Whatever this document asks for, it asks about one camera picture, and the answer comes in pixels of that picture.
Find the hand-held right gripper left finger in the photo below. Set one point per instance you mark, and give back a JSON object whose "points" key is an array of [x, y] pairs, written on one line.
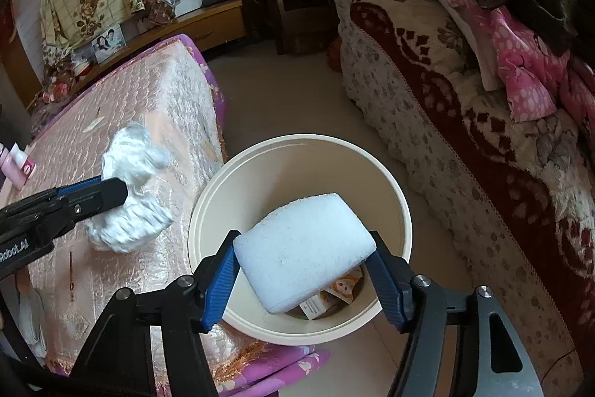
{"points": [[221, 280]]}

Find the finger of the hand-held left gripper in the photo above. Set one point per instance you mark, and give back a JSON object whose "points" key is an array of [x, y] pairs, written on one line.
{"points": [[79, 187], [104, 194]]}

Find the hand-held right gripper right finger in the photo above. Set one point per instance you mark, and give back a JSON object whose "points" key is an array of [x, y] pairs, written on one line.
{"points": [[388, 285]]}

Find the white tissue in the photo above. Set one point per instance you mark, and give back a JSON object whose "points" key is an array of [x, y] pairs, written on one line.
{"points": [[135, 173]]}

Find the white foam sponge block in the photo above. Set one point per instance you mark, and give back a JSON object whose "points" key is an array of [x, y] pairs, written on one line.
{"points": [[302, 248]]}

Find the cream plastic bin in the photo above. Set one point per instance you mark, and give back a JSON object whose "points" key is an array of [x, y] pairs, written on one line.
{"points": [[302, 173]]}

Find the white bottle with pink label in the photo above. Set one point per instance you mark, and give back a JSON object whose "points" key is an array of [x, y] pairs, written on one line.
{"points": [[19, 167]]}

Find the pink quilted mattress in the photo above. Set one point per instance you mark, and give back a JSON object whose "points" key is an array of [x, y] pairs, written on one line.
{"points": [[162, 99]]}

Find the small framed photo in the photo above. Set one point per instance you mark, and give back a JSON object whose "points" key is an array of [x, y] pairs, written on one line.
{"points": [[108, 43]]}

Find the red white floral blanket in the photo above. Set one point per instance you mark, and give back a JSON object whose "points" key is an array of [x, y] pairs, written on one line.
{"points": [[465, 146]]}

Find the wooden cabinet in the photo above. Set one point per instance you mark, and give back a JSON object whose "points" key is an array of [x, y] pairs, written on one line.
{"points": [[204, 22]]}

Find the pink dotted garment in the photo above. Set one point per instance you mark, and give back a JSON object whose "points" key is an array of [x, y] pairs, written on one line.
{"points": [[525, 71]]}

